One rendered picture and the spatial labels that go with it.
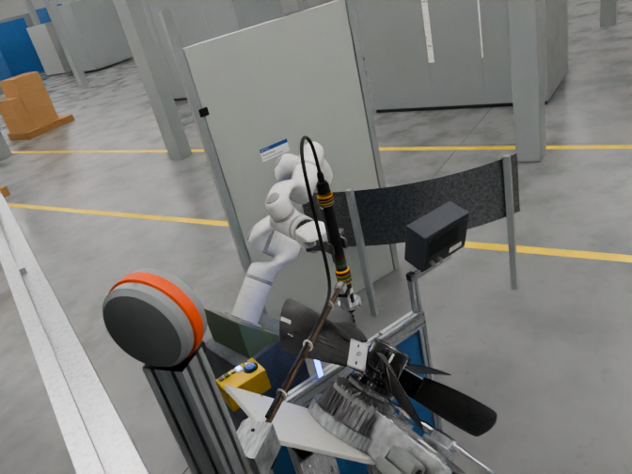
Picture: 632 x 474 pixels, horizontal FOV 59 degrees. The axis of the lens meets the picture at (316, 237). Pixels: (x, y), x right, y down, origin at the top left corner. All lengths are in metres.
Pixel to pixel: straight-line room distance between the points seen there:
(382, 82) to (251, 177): 4.93
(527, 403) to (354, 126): 2.00
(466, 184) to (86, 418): 3.19
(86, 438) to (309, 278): 3.47
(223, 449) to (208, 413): 0.09
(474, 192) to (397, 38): 4.58
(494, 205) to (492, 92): 4.09
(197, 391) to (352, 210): 2.64
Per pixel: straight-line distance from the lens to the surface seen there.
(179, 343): 0.86
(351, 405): 1.67
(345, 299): 1.63
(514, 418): 3.18
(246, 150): 3.40
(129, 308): 0.87
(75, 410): 0.51
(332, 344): 1.65
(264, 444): 1.19
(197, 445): 1.05
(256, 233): 2.35
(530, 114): 5.78
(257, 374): 2.02
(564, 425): 3.16
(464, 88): 7.74
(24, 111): 13.80
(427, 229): 2.29
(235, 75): 3.33
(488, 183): 3.61
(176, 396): 0.97
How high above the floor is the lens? 2.33
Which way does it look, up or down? 27 degrees down
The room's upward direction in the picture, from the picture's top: 14 degrees counter-clockwise
